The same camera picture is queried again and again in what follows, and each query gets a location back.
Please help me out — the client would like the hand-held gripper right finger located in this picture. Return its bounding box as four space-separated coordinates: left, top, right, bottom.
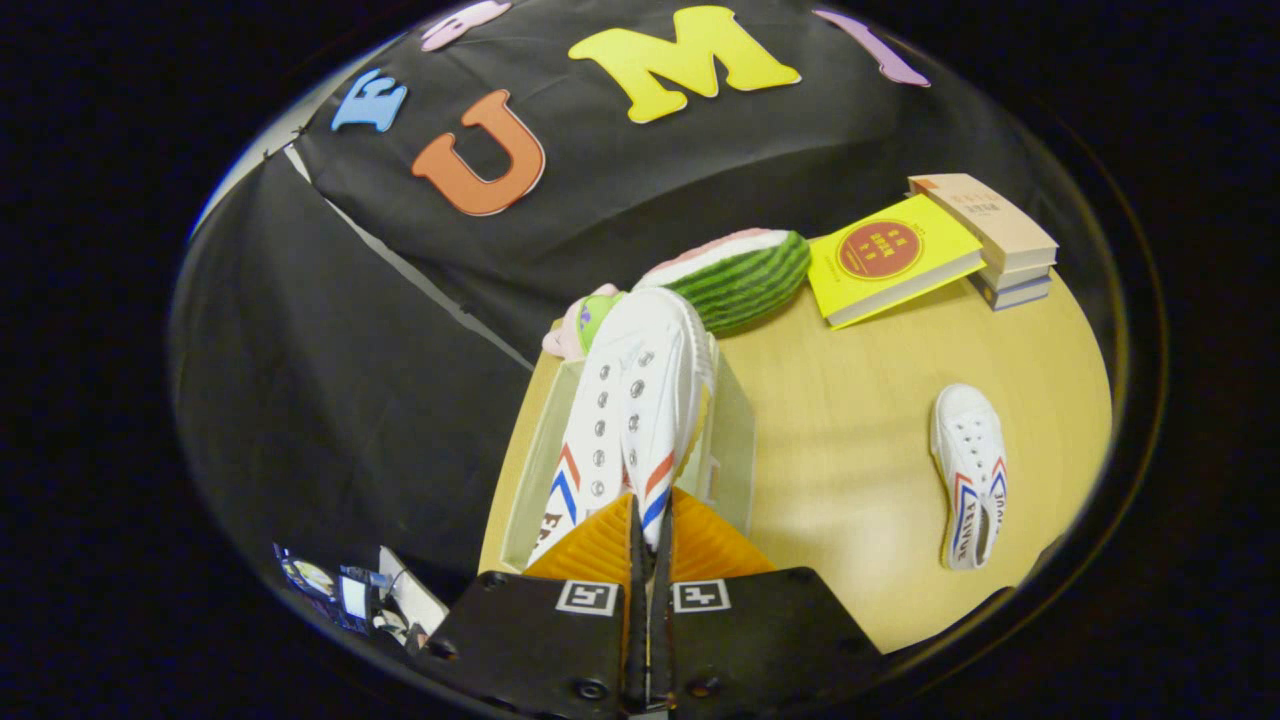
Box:
652 489 884 717

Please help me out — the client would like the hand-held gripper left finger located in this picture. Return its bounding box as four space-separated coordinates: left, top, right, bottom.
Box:
410 494 647 715

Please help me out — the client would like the translucent storage box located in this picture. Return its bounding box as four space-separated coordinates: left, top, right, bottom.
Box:
497 330 758 577

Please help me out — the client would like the white canvas shoe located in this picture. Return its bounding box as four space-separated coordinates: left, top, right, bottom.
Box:
525 287 719 567
928 383 1009 572

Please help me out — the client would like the white sheet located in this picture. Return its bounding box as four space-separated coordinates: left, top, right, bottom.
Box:
378 545 451 637

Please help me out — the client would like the small blue object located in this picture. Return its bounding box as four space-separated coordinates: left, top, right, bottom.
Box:
335 565 393 633

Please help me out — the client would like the black backdrop cloth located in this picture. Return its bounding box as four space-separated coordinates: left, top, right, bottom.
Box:
170 0 1011 611

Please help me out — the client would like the pink and green plush toy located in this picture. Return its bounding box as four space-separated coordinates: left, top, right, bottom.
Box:
541 284 627 361

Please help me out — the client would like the watermelon slice plush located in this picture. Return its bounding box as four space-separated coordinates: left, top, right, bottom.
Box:
633 229 812 337

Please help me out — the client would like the yellow book with red circle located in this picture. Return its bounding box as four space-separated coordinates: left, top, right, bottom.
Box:
806 193 987 330

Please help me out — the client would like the grey-blue cover book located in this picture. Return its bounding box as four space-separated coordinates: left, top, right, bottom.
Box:
985 277 1053 312

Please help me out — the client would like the white cover book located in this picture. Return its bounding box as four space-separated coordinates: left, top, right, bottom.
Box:
972 260 1057 293

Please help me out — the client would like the tan cover book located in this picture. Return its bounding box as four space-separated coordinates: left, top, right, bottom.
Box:
907 173 1059 274

